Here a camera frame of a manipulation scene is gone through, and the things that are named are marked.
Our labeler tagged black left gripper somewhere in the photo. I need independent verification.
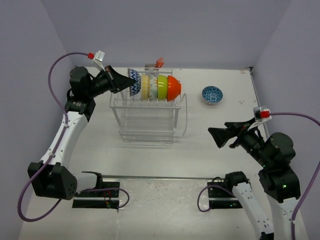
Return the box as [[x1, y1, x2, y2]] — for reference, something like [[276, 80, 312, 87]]
[[86, 65, 136, 98]]

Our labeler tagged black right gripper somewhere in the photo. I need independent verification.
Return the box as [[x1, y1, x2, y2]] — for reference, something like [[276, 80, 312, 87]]
[[208, 115, 272, 166]]

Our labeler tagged red rim zigzag bowl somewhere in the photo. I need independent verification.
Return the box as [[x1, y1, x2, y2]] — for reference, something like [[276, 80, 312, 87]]
[[127, 68, 142, 97]]

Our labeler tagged teal triangle pattern bowl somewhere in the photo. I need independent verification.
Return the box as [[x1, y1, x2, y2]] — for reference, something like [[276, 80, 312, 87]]
[[201, 86, 224, 105]]

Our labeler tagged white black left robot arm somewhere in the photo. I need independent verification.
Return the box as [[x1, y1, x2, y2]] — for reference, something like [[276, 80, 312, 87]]
[[27, 66, 135, 200]]

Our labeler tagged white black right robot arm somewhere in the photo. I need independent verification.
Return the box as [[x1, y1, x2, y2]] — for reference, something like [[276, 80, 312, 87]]
[[207, 111, 320, 240]]

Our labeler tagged yellow rim patterned bowl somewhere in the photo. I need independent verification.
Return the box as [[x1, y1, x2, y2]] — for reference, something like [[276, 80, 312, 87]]
[[140, 74, 150, 101]]

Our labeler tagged white green orange patterned bowl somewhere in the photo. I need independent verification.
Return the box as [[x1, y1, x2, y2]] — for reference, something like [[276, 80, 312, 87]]
[[149, 74, 158, 101]]

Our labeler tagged lime green bowl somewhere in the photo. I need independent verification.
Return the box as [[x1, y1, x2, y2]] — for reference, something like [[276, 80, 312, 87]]
[[157, 74, 169, 101]]

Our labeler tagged orange clip on grey block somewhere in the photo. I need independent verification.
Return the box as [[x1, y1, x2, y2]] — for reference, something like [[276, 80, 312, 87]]
[[144, 57, 164, 69]]

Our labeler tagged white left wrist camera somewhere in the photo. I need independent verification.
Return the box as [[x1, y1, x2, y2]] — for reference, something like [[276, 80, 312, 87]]
[[92, 50, 106, 71]]

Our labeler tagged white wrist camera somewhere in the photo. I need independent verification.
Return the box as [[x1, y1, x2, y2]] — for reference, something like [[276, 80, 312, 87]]
[[92, 50, 106, 71], [249, 106, 272, 129]]

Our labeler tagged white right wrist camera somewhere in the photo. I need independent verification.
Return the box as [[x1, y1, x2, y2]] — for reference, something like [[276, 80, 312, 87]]
[[249, 106, 272, 129]]

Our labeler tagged white wire dish rack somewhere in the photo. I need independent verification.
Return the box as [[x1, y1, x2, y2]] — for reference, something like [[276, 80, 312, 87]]
[[109, 67, 188, 144]]

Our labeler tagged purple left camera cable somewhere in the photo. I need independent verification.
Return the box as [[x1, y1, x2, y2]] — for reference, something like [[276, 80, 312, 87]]
[[16, 51, 130, 222]]

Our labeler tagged purple camera cable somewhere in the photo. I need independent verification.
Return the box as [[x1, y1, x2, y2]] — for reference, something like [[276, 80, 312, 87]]
[[16, 51, 130, 222], [197, 111, 320, 240]]

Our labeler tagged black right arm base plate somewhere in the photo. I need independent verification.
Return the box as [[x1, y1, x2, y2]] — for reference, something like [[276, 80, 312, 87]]
[[207, 178, 243, 210]]

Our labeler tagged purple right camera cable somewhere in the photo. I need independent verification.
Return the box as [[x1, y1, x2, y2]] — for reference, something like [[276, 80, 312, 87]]
[[197, 111, 320, 240]]

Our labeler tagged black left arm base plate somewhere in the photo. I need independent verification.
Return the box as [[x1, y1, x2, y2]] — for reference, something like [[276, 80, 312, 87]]
[[72, 179, 120, 209]]

